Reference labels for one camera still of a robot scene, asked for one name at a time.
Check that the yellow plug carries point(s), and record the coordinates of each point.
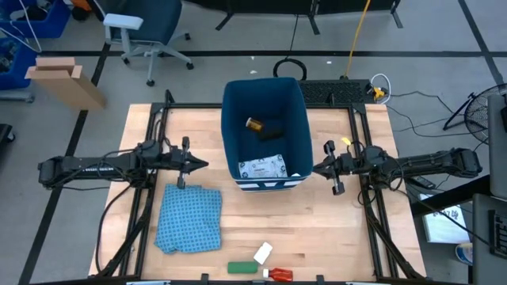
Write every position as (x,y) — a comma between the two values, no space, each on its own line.
(379,93)

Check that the black partition panel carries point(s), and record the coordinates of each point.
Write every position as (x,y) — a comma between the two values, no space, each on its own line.
(257,4)

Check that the grey monitor back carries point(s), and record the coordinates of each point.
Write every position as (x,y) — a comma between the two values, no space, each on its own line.
(498,158)

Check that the blue office chair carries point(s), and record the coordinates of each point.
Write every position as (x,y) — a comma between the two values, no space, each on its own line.
(158,20)

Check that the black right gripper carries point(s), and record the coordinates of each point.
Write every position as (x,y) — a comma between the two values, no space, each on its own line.
(344,164)

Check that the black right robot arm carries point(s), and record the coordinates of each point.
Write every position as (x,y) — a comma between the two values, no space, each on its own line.
(428,162)

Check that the blue patterned cloth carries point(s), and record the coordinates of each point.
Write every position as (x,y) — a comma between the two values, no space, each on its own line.
(188,217)

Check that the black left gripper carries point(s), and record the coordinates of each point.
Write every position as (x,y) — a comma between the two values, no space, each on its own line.
(178,160)

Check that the navy white striped fabric basket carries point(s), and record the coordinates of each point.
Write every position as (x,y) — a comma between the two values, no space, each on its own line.
(237,130)

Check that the black remote control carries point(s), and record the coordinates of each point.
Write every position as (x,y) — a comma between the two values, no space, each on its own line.
(421,182)

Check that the amber pill bottle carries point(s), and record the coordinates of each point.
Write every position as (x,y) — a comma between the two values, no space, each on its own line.
(254,124)

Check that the yellow tag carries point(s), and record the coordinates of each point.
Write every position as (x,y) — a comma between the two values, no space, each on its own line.
(346,141)

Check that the black aluminium rig frame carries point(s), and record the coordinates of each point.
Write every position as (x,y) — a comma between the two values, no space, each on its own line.
(190,106)

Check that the black floor fan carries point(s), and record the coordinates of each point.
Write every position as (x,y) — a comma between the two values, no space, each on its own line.
(481,115)

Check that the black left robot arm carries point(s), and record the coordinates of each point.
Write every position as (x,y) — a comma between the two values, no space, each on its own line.
(79,168)

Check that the blue plastic bin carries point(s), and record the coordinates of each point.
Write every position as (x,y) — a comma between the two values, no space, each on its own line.
(20,75)
(55,23)

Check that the white plastic bottle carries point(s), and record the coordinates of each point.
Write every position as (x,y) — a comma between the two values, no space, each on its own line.
(263,253)

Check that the blue white plate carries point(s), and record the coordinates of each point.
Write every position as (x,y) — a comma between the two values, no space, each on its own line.
(465,253)

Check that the white printed box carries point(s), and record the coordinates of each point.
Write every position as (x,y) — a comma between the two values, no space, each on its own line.
(443,225)

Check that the white printed packet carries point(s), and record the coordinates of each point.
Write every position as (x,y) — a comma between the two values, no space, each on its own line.
(261,167)

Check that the red bottle with white cap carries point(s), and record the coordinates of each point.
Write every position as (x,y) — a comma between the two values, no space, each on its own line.
(282,274)

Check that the brown cardboard box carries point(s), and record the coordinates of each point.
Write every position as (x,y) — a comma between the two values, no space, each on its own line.
(67,87)

